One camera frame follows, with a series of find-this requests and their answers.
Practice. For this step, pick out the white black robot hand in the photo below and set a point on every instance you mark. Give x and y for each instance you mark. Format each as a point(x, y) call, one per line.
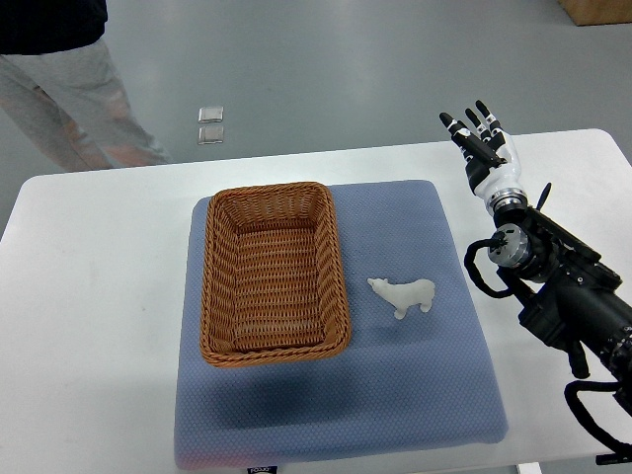
point(491, 161)

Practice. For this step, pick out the white toy bear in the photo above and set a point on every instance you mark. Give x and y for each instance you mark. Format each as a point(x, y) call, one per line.
point(402, 296)

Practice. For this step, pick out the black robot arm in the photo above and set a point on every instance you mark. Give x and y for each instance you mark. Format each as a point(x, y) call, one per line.
point(568, 302)

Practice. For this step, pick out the brown wicker basket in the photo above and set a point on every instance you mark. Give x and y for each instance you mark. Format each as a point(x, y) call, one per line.
point(273, 287)

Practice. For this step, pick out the brown cardboard box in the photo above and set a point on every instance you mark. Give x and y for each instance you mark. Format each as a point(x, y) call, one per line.
point(597, 12)

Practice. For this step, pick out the blue foam mat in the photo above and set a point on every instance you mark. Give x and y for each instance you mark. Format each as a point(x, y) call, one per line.
point(425, 381)

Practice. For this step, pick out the upper silver floor plate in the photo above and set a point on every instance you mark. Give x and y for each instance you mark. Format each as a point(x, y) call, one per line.
point(209, 114)

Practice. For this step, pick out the silver floor plate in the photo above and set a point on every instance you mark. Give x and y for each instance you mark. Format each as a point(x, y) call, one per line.
point(210, 134)
point(209, 114)

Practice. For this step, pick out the lower silver floor plate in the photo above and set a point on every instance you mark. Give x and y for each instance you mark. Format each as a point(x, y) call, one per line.
point(210, 134)

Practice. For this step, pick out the black table control panel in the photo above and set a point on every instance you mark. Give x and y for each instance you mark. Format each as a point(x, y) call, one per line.
point(612, 459)

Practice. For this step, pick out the person in grey trousers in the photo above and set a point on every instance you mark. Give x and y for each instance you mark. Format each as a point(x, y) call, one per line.
point(60, 87)

